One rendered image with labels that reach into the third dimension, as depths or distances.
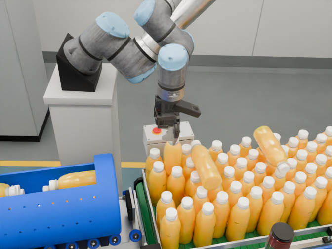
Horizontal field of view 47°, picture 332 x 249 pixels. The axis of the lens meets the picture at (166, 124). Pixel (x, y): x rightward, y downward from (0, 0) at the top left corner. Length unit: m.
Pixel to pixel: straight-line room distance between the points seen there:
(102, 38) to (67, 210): 0.80
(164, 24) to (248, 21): 2.78
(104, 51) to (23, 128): 1.57
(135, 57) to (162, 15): 0.50
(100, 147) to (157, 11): 0.96
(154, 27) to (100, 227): 0.67
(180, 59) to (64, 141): 1.02
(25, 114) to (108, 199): 1.93
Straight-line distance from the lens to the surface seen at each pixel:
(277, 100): 3.85
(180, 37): 1.28
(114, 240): 1.41
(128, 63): 1.74
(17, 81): 2.91
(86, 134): 1.96
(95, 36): 1.73
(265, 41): 4.15
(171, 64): 1.16
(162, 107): 1.28
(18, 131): 3.21
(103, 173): 1.26
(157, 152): 1.48
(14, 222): 1.27
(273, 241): 1.14
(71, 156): 2.09
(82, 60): 1.78
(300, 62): 4.37
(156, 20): 1.25
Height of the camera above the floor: 2.15
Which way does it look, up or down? 40 degrees down
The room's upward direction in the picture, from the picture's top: 3 degrees clockwise
